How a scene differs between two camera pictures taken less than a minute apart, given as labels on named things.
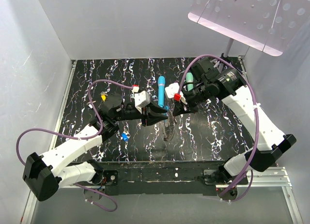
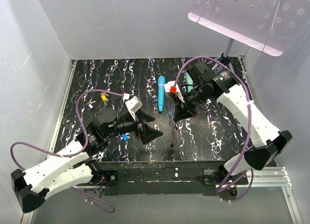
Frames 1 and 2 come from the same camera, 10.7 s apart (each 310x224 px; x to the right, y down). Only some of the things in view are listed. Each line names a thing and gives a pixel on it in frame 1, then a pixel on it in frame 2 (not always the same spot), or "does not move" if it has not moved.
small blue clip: x=125 y=136 does not move
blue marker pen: x=161 y=88 does not move
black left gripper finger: x=151 y=118 to x=148 y=134
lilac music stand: x=266 y=20 does not move
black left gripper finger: x=155 y=108 to x=141 y=115
